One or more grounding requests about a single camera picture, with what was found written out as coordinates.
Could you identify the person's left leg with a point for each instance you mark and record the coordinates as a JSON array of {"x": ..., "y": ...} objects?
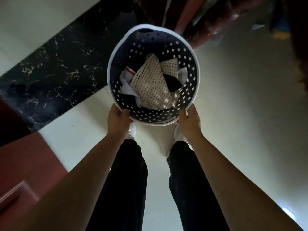
[{"x": 122, "y": 187}]

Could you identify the person's right forearm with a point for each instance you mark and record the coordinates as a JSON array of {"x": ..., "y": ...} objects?
[{"x": 237, "y": 185}]

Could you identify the reddish brown wooden door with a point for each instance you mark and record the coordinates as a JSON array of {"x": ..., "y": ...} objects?
[{"x": 21, "y": 175}]

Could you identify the black garment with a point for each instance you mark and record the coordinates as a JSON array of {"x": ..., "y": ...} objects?
[{"x": 173, "y": 82}]

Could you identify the person's right leg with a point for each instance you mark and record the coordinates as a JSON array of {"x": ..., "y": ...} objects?
[{"x": 192, "y": 187}]

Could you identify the person's left white shoe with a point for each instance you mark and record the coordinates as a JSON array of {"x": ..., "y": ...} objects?
[{"x": 131, "y": 133}]

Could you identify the person's white shoe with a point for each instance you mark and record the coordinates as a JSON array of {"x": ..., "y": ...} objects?
[
  {"x": 179, "y": 135},
  {"x": 131, "y": 133}
]

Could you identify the person's left forearm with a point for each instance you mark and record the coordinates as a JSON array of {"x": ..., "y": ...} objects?
[{"x": 72, "y": 185}]

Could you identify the beige mesh laundry bag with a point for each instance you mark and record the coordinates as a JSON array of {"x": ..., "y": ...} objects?
[{"x": 154, "y": 84}]

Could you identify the person's right white shoe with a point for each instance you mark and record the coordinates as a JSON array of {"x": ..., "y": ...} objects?
[{"x": 179, "y": 135}]

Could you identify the person's left hand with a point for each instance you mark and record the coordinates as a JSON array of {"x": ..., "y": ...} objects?
[{"x": 118, "y": 123}]

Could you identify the person's left thumb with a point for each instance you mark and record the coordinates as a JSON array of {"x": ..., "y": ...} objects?
[{"x": 125, "y": 114}]

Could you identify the person's right hand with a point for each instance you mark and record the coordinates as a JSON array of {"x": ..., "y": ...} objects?
[{"x": 190, "y": 123}]

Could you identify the dark red wooden furniture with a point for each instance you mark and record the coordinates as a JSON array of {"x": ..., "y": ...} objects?
[{"x": 216, "y": 16}]

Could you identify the person's right thumb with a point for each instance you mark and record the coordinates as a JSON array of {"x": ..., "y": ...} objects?
[{"x": 182, "y": 114}]

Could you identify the white garment with red stripe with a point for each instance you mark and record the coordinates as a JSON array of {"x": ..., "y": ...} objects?
[{"x": 127, "y": 86}]

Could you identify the blue and yellow object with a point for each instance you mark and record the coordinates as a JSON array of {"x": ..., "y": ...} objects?
[{"x": 280, "y": 26}]

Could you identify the person's leg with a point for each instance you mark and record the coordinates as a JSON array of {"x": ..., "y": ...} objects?
[
  {"x": 122, "y": 187},
  {"x": 192, "y": 187}
]

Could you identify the navy perforated laundry basket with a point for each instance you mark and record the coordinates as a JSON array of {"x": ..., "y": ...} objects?
[{"x": 153, "y": 74}]

